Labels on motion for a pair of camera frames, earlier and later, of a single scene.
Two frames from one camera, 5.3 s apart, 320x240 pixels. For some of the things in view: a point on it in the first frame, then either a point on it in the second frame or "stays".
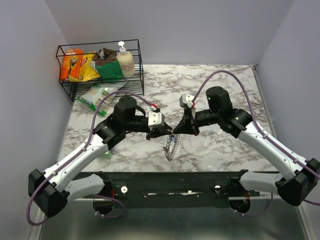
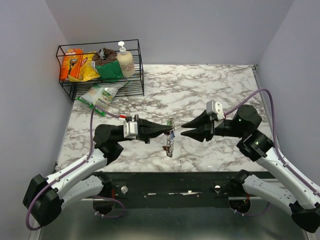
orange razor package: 71,64 stays
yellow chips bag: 88,72 stays
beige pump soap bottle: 126,61 stays
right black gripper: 184,126 to 207,124
